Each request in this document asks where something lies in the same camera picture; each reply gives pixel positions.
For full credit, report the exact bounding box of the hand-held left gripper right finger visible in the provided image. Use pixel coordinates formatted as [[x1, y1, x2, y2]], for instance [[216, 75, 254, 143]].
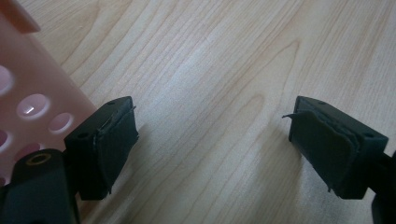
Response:
[[282, 95, 389, 201]]

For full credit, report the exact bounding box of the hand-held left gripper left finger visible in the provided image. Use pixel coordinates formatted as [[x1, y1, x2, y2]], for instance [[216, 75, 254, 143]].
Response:
[[64, 95, 140, 202]]

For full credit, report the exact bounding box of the pink plastic basket with holes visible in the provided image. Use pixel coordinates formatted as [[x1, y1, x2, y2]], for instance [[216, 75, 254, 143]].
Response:
[[0, 0, 98, 188]]

